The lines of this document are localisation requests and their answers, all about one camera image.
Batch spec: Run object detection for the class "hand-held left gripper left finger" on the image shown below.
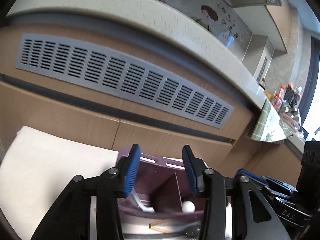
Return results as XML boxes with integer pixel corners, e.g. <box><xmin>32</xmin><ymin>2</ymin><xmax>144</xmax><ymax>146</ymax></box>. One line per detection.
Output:
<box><xmin>31</xmin><ymin>144</ymin><xmax>140</xmax><ymax>240</ymax></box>

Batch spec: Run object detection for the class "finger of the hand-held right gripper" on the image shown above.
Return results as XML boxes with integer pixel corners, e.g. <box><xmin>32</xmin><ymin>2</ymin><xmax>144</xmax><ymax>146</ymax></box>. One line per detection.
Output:
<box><xmin>236</xmin><ymin>169</ymin><xmax>298</xmax><ymax>195</ymax></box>

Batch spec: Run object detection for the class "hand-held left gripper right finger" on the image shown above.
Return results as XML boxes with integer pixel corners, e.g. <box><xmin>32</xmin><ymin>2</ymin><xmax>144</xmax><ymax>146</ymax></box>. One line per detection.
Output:
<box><xmin>182</xmin><ymin>145</ymin><xmax>288</xmax><ymax>240</ymax></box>

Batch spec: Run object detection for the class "purple utensil holder box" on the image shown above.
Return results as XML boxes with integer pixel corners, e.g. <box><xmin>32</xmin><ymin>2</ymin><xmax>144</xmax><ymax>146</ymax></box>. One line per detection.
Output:
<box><xmin>116</xmin><ymin>148</ymin><xmax>208</xmax><ymax>222</ymax></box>

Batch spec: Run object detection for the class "brown wooden chopstick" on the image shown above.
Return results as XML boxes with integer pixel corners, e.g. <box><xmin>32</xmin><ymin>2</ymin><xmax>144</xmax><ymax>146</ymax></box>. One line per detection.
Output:
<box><xmin>151</xmin><ymin>226</ymin><xmax>182</xmax><ymax>235</ymax></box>
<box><xmin>149</xmin><ymin>219</ymin><xmax>175</xmax><ymax>229</ymax></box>

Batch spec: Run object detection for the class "white plastic spoon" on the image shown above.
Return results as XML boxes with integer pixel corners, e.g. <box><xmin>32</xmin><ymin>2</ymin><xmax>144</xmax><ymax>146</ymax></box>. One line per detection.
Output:
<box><xmin>181</xmin><ymin>200</ymin><xmax>196</xmax><ymax>213</ymax></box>
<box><xmin>132</xmin><ymin>189</ymin><xmax>156</xmax><ymax>213</ymax></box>

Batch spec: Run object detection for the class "green checked cloth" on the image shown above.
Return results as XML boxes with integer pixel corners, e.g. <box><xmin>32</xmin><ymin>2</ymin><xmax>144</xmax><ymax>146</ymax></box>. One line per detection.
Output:
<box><xmin>250</xmin><ymin>99</ymin><xmax>288</xmax><ymax>143</ymax></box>

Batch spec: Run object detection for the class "cluttered kitchenware pile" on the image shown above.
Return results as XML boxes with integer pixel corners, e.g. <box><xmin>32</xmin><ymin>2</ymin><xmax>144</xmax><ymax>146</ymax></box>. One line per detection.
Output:
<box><xmin>279</xmin><ymin>100</ymin><xmax>308</xmax><ymax>138</ymax></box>

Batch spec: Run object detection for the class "dark slender utensil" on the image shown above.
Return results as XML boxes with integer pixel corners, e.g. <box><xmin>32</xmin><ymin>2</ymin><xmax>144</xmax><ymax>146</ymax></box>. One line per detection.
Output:
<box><xmin>124</xmin><ymin>226</ymin><xmax>201</xmax><ymax>239</ymax></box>

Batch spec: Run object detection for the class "wooden kitchen cabinet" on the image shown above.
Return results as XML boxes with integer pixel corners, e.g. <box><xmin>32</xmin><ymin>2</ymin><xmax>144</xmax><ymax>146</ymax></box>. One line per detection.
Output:
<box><xmin>0</xmin><ymin>0</ymin><xmax>304</xmax><ymax>188</ymax></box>

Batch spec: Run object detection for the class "orange capped bottle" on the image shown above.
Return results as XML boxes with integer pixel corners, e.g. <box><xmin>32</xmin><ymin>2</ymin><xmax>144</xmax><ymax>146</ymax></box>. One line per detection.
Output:
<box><xmin>273</xmin><ymin>85</ymin><xmax>285</xmax><ymax>111</ymax></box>

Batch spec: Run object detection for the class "black grater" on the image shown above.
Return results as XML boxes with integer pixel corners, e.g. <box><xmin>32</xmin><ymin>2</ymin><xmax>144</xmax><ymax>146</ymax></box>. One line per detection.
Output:
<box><xmin>285</xmin><ymin>84</ymin><xmax>296</xmax><ymax>105</ymax></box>

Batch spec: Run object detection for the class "white cloth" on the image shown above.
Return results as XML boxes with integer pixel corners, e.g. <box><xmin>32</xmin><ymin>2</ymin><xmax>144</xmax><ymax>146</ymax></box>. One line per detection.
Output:
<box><xmin>0</xmin><ymin>126</ymin><xmax>233</xmax><ymax>240</ymax></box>

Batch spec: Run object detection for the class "grey vent grille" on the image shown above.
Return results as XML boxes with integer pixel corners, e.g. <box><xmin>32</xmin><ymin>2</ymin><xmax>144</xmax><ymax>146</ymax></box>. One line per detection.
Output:
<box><xmin>15</xmin><ymin>33</ymin><xmax>235</xmax><ymax>130</ymax></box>

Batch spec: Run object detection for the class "window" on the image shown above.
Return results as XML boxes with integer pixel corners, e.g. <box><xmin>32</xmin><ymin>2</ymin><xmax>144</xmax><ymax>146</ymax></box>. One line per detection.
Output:
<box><xmin>301</xmin><ymin>10</ymin><xmax>320</xmax><ymax>140</ymax></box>

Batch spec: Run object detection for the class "beige wall box with vent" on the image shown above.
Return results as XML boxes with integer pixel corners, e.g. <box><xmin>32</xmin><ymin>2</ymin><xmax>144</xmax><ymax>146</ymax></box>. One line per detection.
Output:
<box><xmin>241</xmin><ymin>34</ymin><xmax>275</xmax><ymax>83</ymax></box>

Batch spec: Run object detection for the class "wooden wall cabinet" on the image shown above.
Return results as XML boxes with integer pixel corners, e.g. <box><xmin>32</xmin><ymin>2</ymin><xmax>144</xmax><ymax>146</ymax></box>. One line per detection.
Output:
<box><xmin>265</xmin><ymin>4</ymin><xmax>293</xmax><ymax>52</ymax></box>

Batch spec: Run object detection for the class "cartoon wall sticker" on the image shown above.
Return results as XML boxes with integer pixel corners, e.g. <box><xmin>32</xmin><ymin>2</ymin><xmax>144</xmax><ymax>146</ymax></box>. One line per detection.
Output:
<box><xmin>150</xmin><ymin>0</ymin><xmax>253</xmax><ymax>63</ymax></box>

